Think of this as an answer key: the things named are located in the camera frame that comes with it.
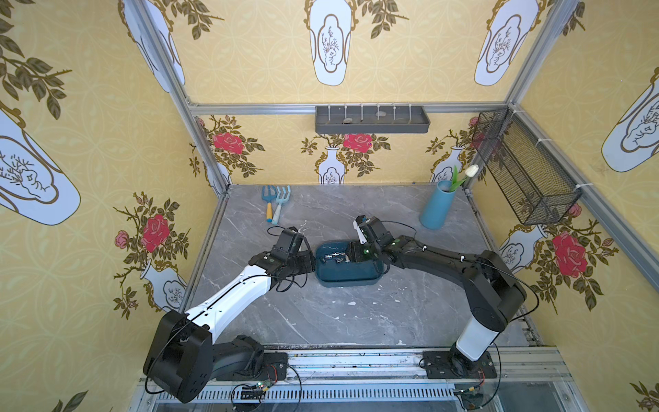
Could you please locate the teal cylindrical vase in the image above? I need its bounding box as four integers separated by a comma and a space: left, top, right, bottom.
420, 180, 456, 230

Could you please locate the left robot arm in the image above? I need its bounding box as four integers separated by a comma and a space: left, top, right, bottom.
143, 227, 315, 403

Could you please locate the white tulip flower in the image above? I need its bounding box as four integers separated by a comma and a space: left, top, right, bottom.
450, 164, 480, 192

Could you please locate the light blue garden fork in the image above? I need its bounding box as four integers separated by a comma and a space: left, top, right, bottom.
271, 185, 292, 225

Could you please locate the blue garden rake yellow handle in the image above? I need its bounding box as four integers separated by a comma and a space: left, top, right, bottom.
261, 185, 277, 222

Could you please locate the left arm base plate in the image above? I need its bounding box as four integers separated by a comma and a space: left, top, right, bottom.
215, 352, 288, 382

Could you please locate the teal plastic storage box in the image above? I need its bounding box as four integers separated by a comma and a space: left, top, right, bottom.
315, 240, 388, 288

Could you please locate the grey wall shelf tray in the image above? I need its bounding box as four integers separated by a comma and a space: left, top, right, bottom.
314, 104, 431, 135

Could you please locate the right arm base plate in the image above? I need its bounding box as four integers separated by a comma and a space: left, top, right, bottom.
419, 350, 499, 380

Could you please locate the black wire mesh basket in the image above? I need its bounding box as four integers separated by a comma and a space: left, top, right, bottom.
472, 108, 583, 226

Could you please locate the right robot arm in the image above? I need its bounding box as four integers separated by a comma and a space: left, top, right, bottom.
348, 216, 527, 362

